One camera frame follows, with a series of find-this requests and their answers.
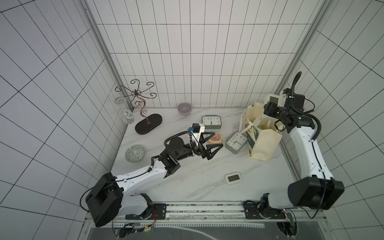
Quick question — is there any cream canvas floral tote bag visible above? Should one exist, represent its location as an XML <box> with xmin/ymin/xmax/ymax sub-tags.
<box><xmin>239</xmin><ymin>102</ymin><xmax>284</xmax><ymax>162</ymax></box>

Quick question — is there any metal jewelry tree stand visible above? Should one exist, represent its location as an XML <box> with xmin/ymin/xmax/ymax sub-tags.
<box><xmin>115</xmin><ymin>79</ymin><xmax>163</xmax><ymax>135</ymax></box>

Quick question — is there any lilac round alarm clock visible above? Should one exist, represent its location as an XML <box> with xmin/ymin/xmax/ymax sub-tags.
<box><xmin>232</xmin><ymin>122</ymin><xmax>240</xmax><ymax>133</ymax></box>

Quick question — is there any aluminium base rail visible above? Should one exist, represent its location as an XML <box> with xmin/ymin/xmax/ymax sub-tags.
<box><xmin>93</xmin><ymin>201</ymin><xmax>325</xmax><ymax>229</ymax></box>

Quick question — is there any white digital thermometer clock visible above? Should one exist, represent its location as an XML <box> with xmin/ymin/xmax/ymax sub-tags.
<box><xmin>225</xmin><ymin>172</ymin><xmax>242</xmax><ymax>186</ymax></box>

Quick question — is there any green patterned coaster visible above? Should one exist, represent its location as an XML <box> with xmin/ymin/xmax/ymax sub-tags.
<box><xmin>125</xmin><ymin>145</ymin><xmax>145</xmax><ymax>163</ymax></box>

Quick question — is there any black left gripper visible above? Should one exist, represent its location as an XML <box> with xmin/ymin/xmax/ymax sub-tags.
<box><xmin>176</xmin><ymin>131</ymin><xmax>224</xmax><ymax>160</ymax></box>

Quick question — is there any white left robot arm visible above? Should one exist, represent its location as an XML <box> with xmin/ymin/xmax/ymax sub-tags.
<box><xmin>82</xmin><ymin>131</ymin><xmax>223</xmax><ymax>228</ymax></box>

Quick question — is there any green rectangular alarm clock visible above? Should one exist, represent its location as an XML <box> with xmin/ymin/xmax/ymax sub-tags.
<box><xmin>202</xmin><ymin>115</ymin><xmax>222</xmax><ymax>130</ymax></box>

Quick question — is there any purple ceramic bowl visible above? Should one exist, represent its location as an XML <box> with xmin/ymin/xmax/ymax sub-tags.
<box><xmin>178</xmin><ymin>103</ymin><xmax>192</xmax><ymax>116</ymax></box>

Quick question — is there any grey square alarm clock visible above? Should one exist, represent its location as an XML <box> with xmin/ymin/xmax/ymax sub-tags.
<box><xmin>225</xmin><ymin>132</ymin><xmax>248</xmax><ymax>155</ymax></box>

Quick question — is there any orange rounded alarm clock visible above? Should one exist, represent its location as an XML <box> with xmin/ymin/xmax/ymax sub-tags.
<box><xmin>208</xmin><ymin>132</ymin><xmax>223</xmax><ymax>145</ymax></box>

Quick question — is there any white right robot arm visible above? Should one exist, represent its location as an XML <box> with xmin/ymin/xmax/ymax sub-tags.
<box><xmin>258</xmin><ymin>93</ymin><xmax>345</xmax><ymax>219</ymax></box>

